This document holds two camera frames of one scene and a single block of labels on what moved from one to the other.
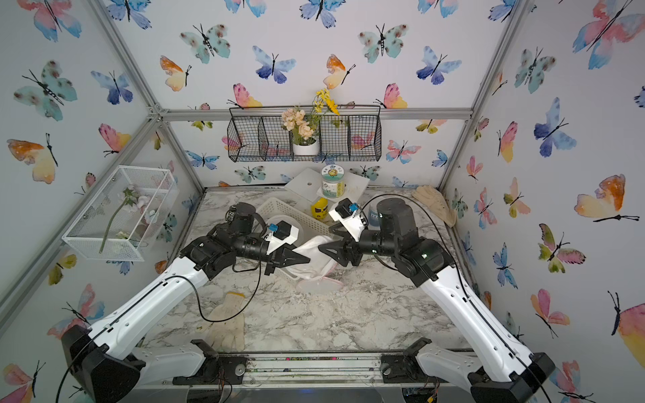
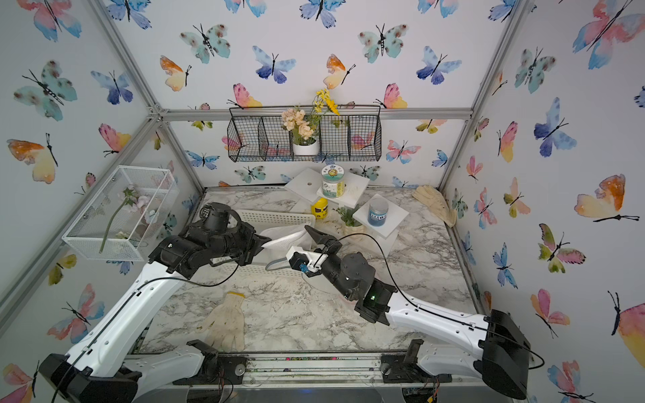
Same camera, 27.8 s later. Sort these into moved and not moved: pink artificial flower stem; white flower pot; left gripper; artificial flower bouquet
Moved: left gripper
Not moved: white flower pot; pink artificial flower stem; artificial flower bouquet
